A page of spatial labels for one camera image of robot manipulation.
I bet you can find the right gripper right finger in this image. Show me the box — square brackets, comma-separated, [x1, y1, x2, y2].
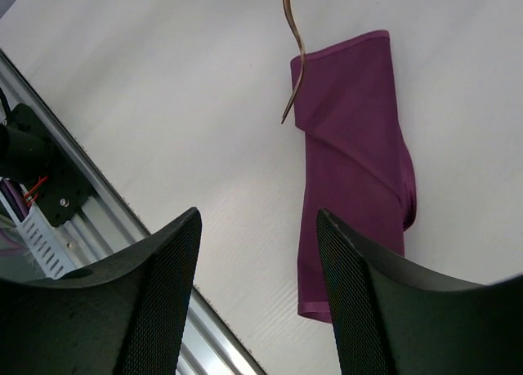
[316, 209, 522, 374]

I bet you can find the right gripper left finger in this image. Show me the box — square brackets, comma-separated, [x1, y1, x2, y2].
[1, 208, 202, 374]

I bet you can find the purple satin napkin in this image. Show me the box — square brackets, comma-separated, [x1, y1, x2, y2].
[290, 30, 417, 323]

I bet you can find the aluminium front rail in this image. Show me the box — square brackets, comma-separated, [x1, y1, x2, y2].
[1, 56, 262, 374]

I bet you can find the slotted grey cable duct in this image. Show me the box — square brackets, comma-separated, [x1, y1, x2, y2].
[1, 194, 76, 279]

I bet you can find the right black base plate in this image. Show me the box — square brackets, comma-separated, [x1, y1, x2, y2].
[1, 103, 94, 227]

